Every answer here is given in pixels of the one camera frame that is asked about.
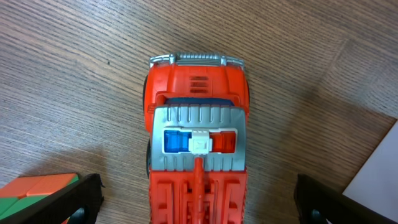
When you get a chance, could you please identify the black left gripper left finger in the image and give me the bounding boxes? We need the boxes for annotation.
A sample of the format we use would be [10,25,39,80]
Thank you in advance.
[1,174,104,224]

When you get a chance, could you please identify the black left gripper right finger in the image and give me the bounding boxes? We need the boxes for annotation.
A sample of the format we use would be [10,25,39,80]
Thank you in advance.
[294,174,397,224]

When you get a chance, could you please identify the colourful puzzle cube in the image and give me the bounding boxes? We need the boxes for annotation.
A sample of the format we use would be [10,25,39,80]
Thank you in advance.
[1,173,79,219]

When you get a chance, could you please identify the red toy fire truck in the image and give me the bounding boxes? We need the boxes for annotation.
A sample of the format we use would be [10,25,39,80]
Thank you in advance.
[143,52,250,223]

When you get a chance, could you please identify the white cardboard box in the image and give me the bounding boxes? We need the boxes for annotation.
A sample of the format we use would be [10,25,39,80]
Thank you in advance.
[343,124,398,222]

